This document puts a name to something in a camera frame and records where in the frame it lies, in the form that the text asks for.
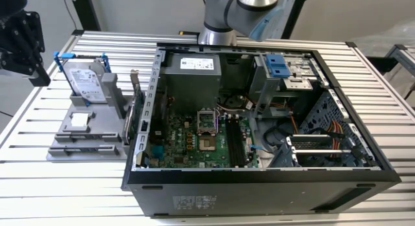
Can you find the black frame post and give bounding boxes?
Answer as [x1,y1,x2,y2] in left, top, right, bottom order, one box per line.
[280,0,311,39]
[70,0,102,32]

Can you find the black RAM slot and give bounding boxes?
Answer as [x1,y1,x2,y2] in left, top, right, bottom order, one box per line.
[236,116,248,167]
[226,116,236,167]
[230,116,240,167]
[232,116,244,167]

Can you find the grey parts rack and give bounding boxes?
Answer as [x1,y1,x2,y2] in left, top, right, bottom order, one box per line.
[47,72,143,162]

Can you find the grey power supply unit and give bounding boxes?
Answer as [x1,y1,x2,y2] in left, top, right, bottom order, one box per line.
[162,53,223,110]

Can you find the green graphics card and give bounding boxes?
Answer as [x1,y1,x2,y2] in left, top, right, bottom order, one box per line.
[122,69,146,146]

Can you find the green motherboard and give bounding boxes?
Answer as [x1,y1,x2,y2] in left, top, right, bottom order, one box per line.
[144,111,260,168]

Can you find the silver CPU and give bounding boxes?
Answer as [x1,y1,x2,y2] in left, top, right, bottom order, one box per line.
[70,113,90,127]

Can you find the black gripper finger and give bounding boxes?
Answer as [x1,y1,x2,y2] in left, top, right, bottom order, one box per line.
[10,11,51,87]
[0,50,34,77]

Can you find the blue board connector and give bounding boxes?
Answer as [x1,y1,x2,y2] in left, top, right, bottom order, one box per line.
[150,145,163,161]

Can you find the thin background cable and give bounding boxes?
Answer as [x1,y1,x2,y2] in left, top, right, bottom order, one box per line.
[63,0,79,30]

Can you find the hard disk in blue carrier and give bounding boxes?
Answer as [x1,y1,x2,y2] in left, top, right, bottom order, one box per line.
[54,51,114,107]

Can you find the CPU socket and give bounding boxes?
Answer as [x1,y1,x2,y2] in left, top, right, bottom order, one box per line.
[198,136,219,151]

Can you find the orange power wire bundle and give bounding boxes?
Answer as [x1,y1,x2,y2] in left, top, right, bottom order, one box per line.
[290,111,346,151]

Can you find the black PC case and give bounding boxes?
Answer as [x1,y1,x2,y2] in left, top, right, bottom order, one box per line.
[122,42,403,218]

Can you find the metal socket cover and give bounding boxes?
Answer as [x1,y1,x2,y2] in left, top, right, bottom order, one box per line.
[196,106,218,136]

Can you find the blue drive bay latch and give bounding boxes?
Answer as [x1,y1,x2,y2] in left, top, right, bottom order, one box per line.
[264,54,292,79]

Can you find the black case fan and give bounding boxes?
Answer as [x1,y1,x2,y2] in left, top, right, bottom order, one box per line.
[155,86,170,138]

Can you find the black cable bundle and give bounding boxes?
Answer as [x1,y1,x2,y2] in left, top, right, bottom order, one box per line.
[262,121,292,149]

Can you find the metal disk bay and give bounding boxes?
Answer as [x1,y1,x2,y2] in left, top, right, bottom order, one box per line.
[268,134,355,168]

